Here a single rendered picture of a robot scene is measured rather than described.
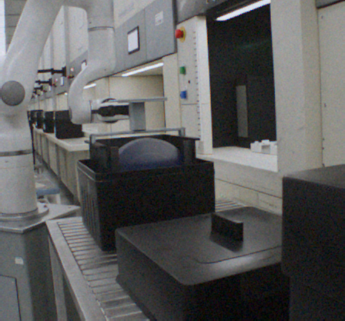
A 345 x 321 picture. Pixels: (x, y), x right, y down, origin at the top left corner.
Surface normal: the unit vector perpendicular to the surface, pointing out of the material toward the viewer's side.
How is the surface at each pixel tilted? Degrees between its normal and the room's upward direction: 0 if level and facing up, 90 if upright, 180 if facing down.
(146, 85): 90
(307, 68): 90
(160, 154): 91
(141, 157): 91
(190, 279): 0
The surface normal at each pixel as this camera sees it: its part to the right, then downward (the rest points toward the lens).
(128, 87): 0.36, 0.09
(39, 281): 0.91, 0.00
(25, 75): 0.68, -0.33
